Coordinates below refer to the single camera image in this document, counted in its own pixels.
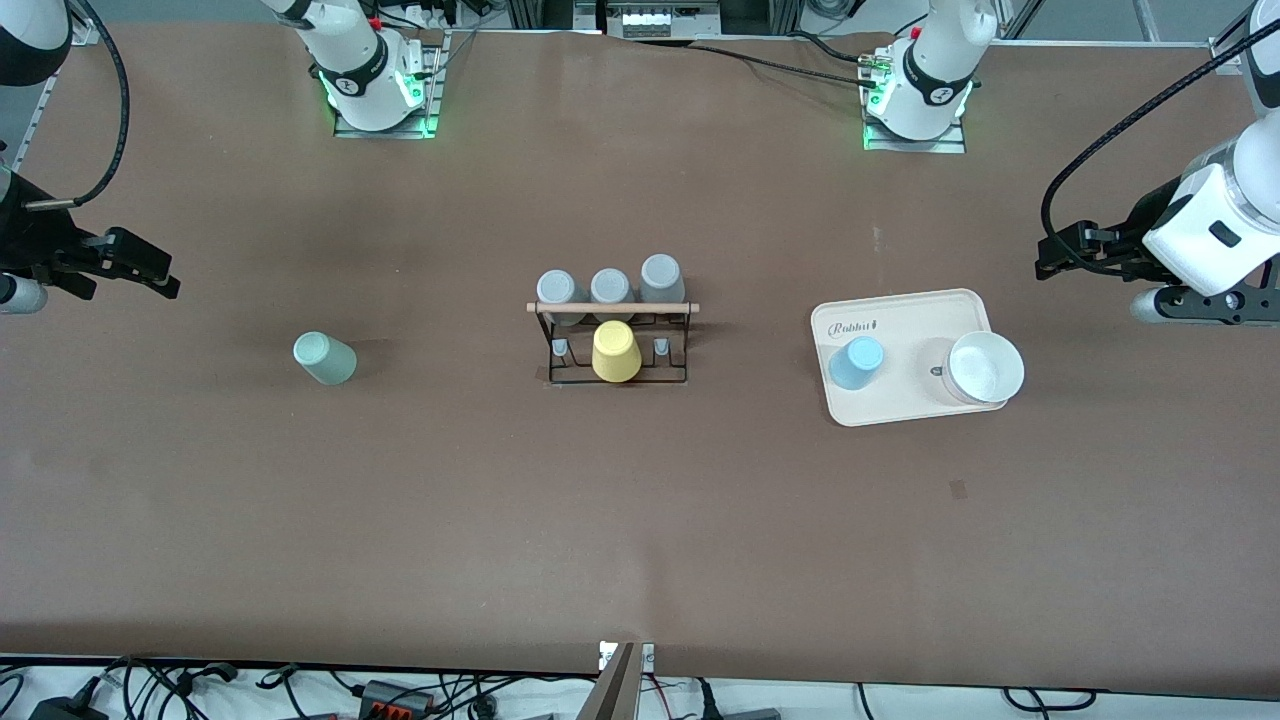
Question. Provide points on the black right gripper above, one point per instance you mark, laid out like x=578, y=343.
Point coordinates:
x=32, y=238

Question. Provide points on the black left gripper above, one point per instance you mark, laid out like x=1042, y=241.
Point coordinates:
x=1138, y=238

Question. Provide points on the pale green cup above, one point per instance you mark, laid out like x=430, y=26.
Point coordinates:
x=325, y=360

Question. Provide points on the light blue cup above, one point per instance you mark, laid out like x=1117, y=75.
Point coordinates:
x=855, y=365

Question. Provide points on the white bowl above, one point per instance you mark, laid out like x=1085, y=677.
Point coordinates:
x=985, y=365

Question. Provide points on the beige tray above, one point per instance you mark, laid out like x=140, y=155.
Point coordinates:
x=905, y=395

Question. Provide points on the grey cup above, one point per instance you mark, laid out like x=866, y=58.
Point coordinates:
x=612, y=286
x=560, y=288
x=661, y=278

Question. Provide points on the black power adapter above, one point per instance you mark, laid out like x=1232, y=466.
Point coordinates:
x=65, y=712

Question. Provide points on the yellow cup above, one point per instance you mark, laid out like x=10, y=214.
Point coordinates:
x=615, y=355

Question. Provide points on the black box orange connectors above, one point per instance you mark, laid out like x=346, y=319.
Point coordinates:
x=385, y=692

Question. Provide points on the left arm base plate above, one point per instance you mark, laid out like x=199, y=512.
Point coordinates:
x=950, y=145

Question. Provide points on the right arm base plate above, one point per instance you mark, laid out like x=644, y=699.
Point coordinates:
x=385, y=133

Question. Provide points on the small white bracket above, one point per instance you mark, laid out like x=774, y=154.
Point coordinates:
x=648, y=658

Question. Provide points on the grey camera mount wedge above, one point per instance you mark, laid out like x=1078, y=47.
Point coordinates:
x=615, y=690

